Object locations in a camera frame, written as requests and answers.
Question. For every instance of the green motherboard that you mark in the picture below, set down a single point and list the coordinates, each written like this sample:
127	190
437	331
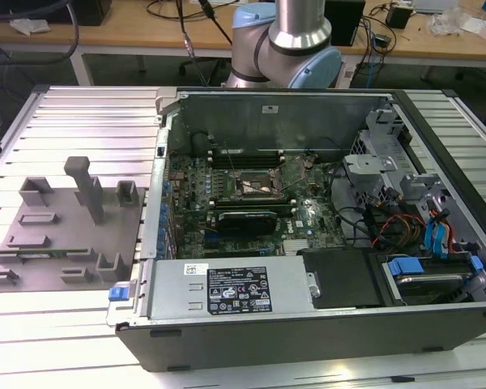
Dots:
320	198

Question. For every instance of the small black power adapter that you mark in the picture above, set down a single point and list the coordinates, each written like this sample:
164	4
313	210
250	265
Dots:
380	41

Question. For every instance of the wide black device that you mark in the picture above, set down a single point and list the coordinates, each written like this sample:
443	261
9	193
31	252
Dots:
24	10

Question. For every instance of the open black PC case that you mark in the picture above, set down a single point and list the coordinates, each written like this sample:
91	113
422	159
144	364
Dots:
267	344

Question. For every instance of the round coin cell battery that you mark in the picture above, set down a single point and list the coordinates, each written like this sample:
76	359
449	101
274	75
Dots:
308	162

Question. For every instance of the wooden desk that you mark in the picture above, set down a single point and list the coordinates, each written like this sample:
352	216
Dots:
125	34

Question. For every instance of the black plastic shroud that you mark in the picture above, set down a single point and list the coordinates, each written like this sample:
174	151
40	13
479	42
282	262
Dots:
340	279

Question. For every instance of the silver finned chipset heatsink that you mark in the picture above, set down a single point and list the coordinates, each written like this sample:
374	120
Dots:
296	246

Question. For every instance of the grey power supply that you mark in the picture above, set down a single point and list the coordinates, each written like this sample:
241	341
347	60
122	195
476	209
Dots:
178	291

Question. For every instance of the clear plastic bag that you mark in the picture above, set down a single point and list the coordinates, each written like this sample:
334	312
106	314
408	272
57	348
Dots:
443	24

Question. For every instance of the blue case latch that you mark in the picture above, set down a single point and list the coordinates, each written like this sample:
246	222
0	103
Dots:
118	293

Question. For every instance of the silver drive bay bracket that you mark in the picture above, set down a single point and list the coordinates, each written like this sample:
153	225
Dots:
368	162

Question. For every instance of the green RAM stick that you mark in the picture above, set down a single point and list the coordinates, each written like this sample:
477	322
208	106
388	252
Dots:
40	254

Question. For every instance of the hard disk in blue carrier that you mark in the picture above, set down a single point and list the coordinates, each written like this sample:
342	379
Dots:
429	283

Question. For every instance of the CPU socket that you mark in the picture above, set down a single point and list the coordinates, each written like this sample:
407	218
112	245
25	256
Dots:
253	188

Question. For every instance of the grey parts rack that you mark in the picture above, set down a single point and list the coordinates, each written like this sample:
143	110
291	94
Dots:
56	243

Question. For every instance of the black expansion slot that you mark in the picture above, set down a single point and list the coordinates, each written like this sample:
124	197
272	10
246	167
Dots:
231	245

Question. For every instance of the crumpled white paper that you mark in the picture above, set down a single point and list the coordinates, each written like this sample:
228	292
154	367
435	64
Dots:
28	25

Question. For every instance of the small black cube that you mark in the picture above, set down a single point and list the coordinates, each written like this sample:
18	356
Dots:
397	17

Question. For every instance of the tall black box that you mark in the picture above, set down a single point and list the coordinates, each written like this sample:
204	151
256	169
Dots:
348	20

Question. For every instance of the black NVIDIA graphics card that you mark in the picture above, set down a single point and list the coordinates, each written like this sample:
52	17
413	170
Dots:
247	222

